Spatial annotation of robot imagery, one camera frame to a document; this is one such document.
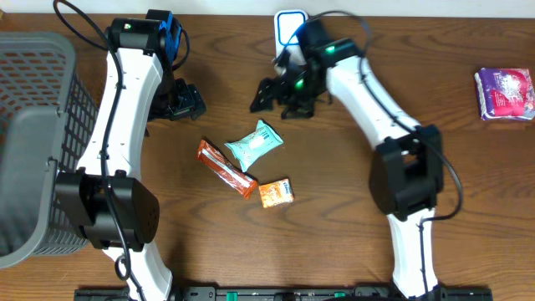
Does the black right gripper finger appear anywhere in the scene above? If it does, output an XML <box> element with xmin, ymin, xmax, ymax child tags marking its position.
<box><xmin>281</xmin><ymin>105</ymin><xmax>313</xmax><ymax>120</ymax></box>
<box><xmin>249</xmin><ymin>78</ymin><xmax>275</xmax><ymax>113</ymax></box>

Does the teal snack packet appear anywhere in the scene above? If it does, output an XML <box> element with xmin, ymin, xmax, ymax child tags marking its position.
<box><xmin>225</xmin><ymin>120</ymin><xmax>283</xmax><ymax>171</ymax></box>

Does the small orange snack packet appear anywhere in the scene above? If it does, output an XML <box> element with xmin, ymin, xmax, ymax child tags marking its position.
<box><xmin>258</xmin><ymin>178</ymin><xmax>294</xmax><ymax>208</ymax></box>

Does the orange snack bar wrapper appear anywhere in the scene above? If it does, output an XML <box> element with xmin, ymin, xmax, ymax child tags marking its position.
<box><xmin>196</xmin><ymin>140</ymin><xmax>257</xmax><ymax>199</ymax></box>

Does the purple red snack packet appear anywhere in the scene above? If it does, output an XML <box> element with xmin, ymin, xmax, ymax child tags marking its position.
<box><xmin>474</xmin><ymin>68</ymin><xmax>534</xmax><ymax>121</ymax></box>

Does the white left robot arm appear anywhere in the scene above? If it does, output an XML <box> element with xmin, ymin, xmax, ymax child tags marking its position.
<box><xmin>55</xmin><ymin>9</ymin><xmax>206</xmax><ymax>300</ymax></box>

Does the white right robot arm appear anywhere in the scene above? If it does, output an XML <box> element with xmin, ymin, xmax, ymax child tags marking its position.
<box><xmin>250</xmin><ymin>11</ymin><xmax>445</xmax><ymax>298</ymax></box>

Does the grey plastic mesh basket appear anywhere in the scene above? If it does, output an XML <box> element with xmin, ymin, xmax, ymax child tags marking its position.
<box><xmin>1</xmin><ymin>32</ymin><xmax>98</xmax><ymax>268</ymax></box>

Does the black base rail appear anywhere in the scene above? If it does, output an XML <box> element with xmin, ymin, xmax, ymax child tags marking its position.
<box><xmin>74</xmin><ymin>285</ymin><xmax>495</xmax><ymax>301</ymax></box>

